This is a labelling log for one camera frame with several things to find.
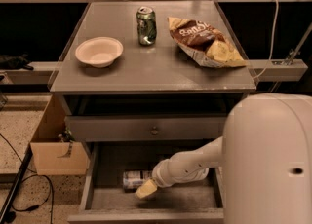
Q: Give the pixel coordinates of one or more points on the closed grey top drawer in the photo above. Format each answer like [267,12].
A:
[137,128]

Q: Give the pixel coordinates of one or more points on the brown yellow chip bag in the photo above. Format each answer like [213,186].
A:
[206,45]

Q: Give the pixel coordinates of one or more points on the white paper bowl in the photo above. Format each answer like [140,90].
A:
[99,52]

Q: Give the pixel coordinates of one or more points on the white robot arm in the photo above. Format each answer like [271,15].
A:
[266,157]

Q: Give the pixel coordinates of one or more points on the green soda can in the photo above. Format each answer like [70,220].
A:
[146,26]

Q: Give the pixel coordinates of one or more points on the black object on ledge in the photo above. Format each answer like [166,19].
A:
[8,62]

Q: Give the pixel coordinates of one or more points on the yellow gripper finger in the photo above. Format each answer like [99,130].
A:
[146,189]

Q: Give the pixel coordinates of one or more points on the cardboard box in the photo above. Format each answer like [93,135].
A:
[52,154]

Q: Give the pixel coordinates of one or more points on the round brass drawer knob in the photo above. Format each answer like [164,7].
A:
[154,131]

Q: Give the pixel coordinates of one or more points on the open grey middle drawer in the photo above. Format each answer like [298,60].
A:
[106,201]

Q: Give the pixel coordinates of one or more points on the grey drawer cabinet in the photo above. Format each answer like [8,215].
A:
[159,80]

